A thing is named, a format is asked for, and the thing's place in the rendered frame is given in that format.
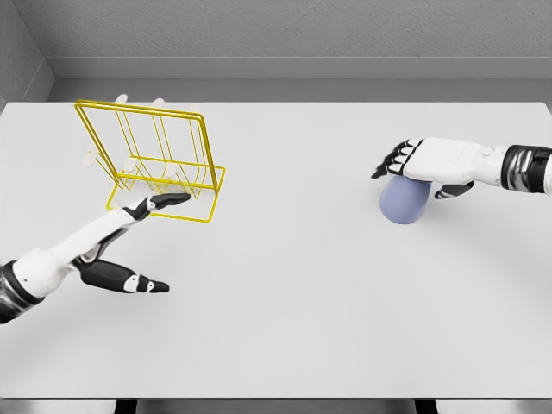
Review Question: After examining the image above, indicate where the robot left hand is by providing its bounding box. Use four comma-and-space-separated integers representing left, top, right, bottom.
46, 191, 192, 295

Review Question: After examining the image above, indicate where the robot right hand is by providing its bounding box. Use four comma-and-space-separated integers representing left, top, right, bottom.
371, 136, 483, 201

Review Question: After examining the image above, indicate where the lavender blue cup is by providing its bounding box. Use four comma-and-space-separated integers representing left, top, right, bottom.
379, 175, 432, 226

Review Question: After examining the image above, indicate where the yellow wire cup holder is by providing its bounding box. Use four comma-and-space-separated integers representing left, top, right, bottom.
73, 92, 227, 224

